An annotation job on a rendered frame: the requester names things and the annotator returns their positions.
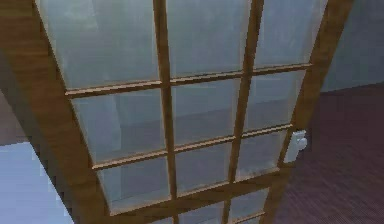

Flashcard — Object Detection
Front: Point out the brown wooden glazed door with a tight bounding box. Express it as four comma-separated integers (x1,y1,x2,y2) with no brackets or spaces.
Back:
0,0,356,224

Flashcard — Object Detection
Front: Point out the white door handle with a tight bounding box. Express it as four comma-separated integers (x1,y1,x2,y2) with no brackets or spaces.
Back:
283,129,308,164

